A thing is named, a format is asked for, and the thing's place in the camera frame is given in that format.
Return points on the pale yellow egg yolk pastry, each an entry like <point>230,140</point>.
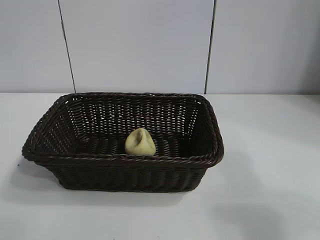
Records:
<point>140,146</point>

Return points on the dark brown wicker basket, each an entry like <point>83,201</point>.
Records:
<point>125,172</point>

